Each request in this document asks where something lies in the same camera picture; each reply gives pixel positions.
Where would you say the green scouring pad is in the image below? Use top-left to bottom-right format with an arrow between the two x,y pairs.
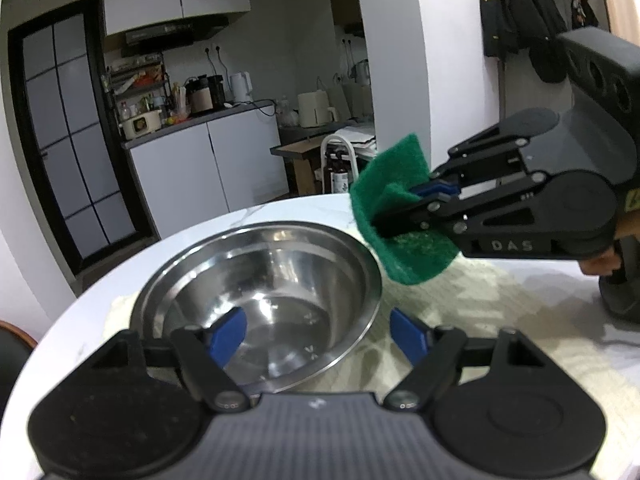
349,133 -> 459,286

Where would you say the stainless steel bowl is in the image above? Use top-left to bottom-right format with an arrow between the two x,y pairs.
129,221 -> 382,396

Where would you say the white lower kitchen cabinet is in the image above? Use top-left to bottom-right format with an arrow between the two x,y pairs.
126,101 -> 288,238

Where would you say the person's right hand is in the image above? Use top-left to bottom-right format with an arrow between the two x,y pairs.
578,247 -> 622,276

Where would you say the dark wine bottle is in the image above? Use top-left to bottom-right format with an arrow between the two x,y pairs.
326,151 -> 352,194

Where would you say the white metal trolley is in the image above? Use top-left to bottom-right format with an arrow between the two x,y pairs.
320,124 -> 378,194

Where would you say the cream woven table mat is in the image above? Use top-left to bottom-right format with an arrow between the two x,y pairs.
302,257 -> 639,479

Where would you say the black hanging jacket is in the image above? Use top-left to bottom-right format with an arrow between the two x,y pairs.
480,0 -> 579,84

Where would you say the white air fryer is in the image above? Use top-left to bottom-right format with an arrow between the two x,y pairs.
297,90 -> 336,128

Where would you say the black chair with wood rim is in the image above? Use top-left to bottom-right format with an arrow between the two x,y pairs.
0,321 -> 38,418

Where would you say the white electric kettle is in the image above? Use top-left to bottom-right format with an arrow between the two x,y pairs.
230,72 -> 253,103

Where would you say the white rice cooker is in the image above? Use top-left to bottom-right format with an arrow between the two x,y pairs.
122,110 -> 162,141

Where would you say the black coffee maker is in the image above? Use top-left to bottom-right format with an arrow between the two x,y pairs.
184,75 -> 226,117

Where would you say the black metal spice rack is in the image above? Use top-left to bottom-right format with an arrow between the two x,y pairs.
102,53 -> 170,124

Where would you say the black range hood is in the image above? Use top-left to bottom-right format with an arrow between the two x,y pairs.
122,15 -> 230,56

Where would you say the black framed glass door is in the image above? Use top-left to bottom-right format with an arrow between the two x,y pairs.
8,0 -> 152,274

